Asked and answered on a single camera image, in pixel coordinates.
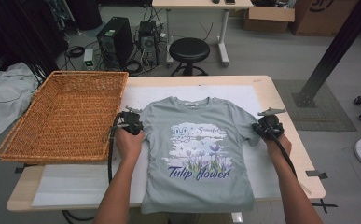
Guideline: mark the black round stool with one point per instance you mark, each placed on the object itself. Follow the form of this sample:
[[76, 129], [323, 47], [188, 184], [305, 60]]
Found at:
[[189, 49]]

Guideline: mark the white foam mat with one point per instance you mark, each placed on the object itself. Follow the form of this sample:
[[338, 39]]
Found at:
[[169, 91]]

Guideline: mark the black tape cross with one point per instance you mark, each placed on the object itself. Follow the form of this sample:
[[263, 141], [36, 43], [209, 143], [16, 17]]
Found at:
[[324, 205]]

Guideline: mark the open cardboard box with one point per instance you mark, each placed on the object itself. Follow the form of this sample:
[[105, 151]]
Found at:
[[268, 20]]

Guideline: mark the wicker basket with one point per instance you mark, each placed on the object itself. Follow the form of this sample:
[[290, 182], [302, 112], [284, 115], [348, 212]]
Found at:
[[69, 118]]

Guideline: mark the person's right hand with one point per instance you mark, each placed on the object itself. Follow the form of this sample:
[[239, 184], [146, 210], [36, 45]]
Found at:
[[279, 149]]

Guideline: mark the white table leg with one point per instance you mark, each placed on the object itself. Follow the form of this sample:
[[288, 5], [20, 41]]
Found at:
[[237, 217]]

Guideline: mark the black mouse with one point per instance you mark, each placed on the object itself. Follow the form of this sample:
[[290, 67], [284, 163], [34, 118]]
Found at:
[[216, 1]]

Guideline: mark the white power box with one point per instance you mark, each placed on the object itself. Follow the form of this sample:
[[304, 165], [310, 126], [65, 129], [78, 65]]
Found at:
[[88, 57]]

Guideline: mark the white cloth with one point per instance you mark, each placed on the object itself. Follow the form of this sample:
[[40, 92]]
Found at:
[[10, 90]]

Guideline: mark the grey-green printed t-shirt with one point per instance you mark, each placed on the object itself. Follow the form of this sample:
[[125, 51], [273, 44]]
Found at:
[[169, 193]]

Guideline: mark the large cardboard box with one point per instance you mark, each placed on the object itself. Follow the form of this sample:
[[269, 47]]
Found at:
[[324, 18]]

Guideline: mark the black computer tower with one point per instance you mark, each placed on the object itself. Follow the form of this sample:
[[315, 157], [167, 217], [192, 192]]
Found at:
[[119, 37]]

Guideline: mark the grey floor mat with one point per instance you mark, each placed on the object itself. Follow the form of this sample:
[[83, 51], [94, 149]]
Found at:
[[324, 118]]

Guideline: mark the light wooden desk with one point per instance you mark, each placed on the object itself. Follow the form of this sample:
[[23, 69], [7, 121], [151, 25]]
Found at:
[[200, 3]]

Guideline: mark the open-frame computer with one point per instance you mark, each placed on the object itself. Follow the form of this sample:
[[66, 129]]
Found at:
[[149, 43]]

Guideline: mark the person's left hand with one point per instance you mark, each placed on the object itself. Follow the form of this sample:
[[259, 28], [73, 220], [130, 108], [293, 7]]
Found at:
[[128, 146]]

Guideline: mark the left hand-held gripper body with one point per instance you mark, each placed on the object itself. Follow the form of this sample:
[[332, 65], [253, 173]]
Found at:
[[128, 121]]

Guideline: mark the black tape strip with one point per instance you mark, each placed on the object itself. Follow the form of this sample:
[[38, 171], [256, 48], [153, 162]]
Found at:
[[21, 169], [315, 173]]

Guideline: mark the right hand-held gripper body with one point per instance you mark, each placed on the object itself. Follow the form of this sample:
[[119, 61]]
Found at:
[[273, 126]]

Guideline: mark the black curtain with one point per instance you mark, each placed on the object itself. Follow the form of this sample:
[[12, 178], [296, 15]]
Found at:
[[19, 31]]

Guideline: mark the black phone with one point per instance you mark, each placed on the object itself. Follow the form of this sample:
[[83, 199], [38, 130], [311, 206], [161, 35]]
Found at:
[[230, 1]]

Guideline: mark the black metal post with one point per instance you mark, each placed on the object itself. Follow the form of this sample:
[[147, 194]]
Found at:
[[333, 53]]

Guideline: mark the person's khaki trousers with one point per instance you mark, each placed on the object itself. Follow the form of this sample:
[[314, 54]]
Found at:
[[150, 218]]

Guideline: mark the black bin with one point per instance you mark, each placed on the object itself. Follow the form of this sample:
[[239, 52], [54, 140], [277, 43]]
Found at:
[[83, 14]]

